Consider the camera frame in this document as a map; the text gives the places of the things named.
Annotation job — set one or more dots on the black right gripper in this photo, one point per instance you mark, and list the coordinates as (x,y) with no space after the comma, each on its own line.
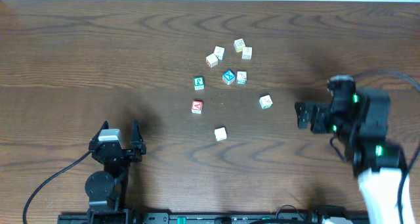
(323,110)

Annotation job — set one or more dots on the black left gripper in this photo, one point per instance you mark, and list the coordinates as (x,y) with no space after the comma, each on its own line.
(138,146)

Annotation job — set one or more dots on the green picture block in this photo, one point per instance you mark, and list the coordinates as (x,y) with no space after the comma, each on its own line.
(265,102)

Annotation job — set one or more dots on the red letter A block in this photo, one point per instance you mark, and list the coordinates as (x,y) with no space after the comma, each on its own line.
(197,107)

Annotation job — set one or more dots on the plain white block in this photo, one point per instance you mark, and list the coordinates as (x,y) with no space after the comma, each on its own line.
(220,133)

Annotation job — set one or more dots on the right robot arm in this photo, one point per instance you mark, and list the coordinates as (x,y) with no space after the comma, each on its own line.
(358,118)

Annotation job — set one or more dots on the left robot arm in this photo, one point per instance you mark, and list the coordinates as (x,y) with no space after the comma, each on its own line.
(107,189)

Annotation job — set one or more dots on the teal picture block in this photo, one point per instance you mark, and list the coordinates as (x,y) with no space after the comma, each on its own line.
(241,77)

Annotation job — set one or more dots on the green letter block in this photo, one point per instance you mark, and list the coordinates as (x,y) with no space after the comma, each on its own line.
(199,83)

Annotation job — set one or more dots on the tan picture block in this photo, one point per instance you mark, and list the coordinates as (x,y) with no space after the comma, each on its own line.
(247,53)

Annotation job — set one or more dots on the blue letter X block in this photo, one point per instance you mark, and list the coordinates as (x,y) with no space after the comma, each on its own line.
(228,77)

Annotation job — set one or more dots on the yellow picture block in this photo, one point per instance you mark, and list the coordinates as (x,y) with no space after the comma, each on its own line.
(239,44)

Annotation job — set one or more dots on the white picture block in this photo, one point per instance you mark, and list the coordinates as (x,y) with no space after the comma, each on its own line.
(219,52)

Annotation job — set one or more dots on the red edged white block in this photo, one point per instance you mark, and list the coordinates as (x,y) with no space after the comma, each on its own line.
(212,60)

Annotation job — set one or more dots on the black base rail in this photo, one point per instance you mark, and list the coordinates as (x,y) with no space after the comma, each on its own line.
(287,213)

